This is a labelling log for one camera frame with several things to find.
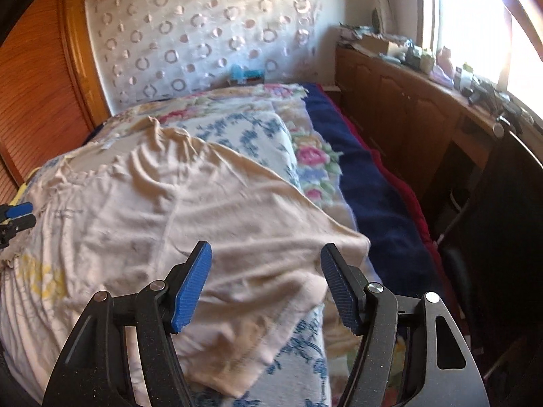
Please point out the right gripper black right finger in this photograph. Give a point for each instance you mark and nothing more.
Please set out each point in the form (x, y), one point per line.
(346, 284)

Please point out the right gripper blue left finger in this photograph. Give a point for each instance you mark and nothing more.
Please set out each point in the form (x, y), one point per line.
(186, 282)

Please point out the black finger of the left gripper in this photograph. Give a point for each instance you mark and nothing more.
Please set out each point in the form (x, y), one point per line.
(14, 226)

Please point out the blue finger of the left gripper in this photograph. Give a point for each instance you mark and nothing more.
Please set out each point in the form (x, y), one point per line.
(15, 211)

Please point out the beige printed t-shirt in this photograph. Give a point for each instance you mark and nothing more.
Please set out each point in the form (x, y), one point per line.
(169, 241)

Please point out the yellow plush toy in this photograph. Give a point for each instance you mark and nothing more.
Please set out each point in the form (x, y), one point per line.
(18, 198)

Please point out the navy blue blanket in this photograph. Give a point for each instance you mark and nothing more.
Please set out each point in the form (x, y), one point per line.
(385, 208)

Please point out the blue floral white bedspread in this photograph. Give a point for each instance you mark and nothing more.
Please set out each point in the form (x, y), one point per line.
(271, 220)

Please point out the pink floral quilt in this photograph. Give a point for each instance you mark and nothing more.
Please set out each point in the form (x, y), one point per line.
(270, 124)

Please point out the dark chair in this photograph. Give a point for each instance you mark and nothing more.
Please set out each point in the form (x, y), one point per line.
(492, 255)

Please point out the wooden sideboard cabinet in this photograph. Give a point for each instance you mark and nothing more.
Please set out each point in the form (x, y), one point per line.
(427, 135)

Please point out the teal item on box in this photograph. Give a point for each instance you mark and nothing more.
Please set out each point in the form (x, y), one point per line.
(240, 76)

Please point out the cardboard box on cabinet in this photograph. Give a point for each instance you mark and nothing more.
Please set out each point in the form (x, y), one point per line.
(378, 45)

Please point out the circle patterned sheer curtain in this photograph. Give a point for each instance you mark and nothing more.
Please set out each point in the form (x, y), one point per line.
(148, 50)

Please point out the pink figurine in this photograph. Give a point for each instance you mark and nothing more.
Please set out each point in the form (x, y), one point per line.
(443, 60)

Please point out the window with wooden frame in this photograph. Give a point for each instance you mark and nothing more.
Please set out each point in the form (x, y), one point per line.
(487, 36)

